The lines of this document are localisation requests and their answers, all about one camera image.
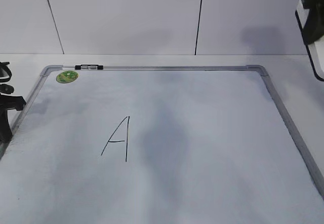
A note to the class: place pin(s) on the whiteboard with aluminium frame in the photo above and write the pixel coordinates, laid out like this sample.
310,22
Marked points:
158,145

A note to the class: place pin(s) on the round green sticker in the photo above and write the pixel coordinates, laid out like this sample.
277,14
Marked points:
66,77

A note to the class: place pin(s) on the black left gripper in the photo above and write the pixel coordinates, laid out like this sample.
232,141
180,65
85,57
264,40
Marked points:
8,102

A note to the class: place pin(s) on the white whiteboard eraser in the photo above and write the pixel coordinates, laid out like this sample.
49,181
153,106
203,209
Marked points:
314,50

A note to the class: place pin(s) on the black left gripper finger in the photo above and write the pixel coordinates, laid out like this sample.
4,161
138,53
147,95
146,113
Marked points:
313,27

